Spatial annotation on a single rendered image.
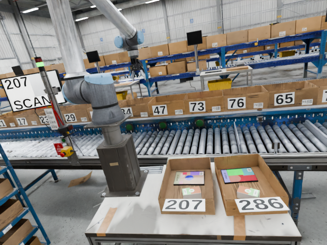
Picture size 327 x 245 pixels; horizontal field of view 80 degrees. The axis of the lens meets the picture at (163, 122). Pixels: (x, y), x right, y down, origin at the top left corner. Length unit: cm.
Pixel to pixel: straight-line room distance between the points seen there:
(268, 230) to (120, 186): 82
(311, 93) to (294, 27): 473
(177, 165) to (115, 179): 42
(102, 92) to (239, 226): 94
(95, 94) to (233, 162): 95
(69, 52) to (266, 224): 132
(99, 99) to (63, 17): 48
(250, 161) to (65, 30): 134
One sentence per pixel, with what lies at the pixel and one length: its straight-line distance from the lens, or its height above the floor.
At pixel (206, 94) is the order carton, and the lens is 226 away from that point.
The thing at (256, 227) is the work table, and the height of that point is 75.
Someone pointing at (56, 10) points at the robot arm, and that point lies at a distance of 131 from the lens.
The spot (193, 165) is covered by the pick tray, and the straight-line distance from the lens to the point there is 136.
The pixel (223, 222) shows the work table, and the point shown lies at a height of 75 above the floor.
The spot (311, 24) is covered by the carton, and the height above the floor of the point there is 155.
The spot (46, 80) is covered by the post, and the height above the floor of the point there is 147.
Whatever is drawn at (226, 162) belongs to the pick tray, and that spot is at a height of 80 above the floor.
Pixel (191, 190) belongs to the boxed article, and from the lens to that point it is 115.
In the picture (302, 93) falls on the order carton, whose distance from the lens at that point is 210.
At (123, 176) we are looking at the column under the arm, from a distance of 126.
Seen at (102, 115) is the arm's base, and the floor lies 127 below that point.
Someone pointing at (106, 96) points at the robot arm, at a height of 137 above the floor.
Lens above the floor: 155
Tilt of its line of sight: 20 degrees down
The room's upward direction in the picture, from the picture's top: 10 degrees counter-clockwise
